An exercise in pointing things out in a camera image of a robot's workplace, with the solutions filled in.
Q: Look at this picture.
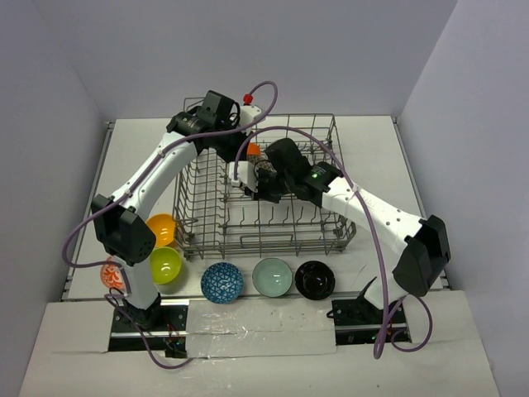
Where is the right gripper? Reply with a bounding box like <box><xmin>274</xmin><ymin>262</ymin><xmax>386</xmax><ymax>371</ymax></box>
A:
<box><xmin>245</xmin><ymin>166</ymin><xmax>293</xmax><ymax>203</ymax></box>

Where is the orange bowl white inside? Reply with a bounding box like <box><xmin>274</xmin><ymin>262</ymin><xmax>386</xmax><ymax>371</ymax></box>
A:
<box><xmin>246</xmin><ymin>142</ymin><xmax>261</xmax><ymax>156</ymax></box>

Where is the grey patterned bowl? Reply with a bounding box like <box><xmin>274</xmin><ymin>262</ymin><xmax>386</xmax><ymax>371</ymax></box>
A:
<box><xmin>246</xmin><ymin>155</ymin><xmax>276</xmax><ymax>177</ymax></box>

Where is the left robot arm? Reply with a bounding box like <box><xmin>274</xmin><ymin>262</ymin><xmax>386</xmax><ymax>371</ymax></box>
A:
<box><xmin>91</xmin><ymin>91</ymin><xmax>245</xmax><ymax>330</ymax></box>

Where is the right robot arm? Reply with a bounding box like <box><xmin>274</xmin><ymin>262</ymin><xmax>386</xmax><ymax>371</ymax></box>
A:
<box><xmin>241</xmin><ymin>138</ymin><xmax>451</xmax><ymax>323</ymax></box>

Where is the light teal bowl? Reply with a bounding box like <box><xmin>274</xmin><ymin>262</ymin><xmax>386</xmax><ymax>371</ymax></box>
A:
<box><xmin>252</xmin><ymin>258</ymin><xmax>293</xmax><ymax>298</ymax></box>

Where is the yellow-orange bowl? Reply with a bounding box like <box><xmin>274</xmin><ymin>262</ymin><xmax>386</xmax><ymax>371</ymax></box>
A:
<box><xmin>146</xmin><ymin>213</ymin><xmax>176</xmax><ymax>247</ymax></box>

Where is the black glossy bowl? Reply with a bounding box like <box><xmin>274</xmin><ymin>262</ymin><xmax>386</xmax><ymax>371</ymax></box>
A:
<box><xmin>294</xmin><ymin>261</ymin><xmax>336</xmax><ymax>300</ymax></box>

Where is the blue triangle pattern bowl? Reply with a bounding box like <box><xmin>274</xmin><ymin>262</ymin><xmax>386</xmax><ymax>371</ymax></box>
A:
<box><xmin>201</xmin><ymin>262</ymin><xmax>244</xmax><ymax>304</ymax></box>

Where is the lime green bowl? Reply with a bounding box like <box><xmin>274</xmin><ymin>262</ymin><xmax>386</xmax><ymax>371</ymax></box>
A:
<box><xmin>149</xmin><ymin>246</ymin><xmax>182</xmax><ymax>285</ymax></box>

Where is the orange white patterned bowl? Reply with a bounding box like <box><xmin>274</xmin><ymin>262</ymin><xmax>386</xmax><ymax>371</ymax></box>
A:
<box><xmin>99</xmin><ymin>256</ymin><xmax>125</xmax><ymax>292</ymax></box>

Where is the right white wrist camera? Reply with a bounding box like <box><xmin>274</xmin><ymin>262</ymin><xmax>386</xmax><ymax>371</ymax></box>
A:
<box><xmin>227</xmin><ymin>161</ymin><xmax>258</xmax><ymax>193</ymax></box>

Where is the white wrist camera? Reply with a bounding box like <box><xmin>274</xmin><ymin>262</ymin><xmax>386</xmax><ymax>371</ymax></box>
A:
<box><xmin>240</xmin><ymin>93</ymin><xmax>263</xmax><ymax>126</ymax></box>
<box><xmin>227</xmin><ymin>161</ymin><xmax>258</xmax><ymax>193</ymax></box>

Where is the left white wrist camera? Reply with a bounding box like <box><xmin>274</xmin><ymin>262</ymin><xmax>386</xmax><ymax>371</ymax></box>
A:
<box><xmin>240</xmin><ymin>93</ymin><xmax>263</xmax><ymax>126</ymax></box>

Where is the grey wire dish rack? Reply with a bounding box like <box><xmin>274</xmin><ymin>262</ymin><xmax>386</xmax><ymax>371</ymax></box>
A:
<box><xmin>172</xmin><ymin>97</ymin><xmax>358</xmax><ymax>261</ymax></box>

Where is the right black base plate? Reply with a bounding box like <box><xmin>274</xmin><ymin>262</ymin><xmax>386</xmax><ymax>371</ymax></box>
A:
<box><xmin>326</xmin><ymin>297</ymin><xmax>409</xmax><ymax>346</ymax></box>

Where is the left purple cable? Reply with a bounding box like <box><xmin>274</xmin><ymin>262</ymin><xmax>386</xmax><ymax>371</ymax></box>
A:
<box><xmin>61</xmin><ymin>80</ymin><xmax>279</xmax><ymax>369</ymax></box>

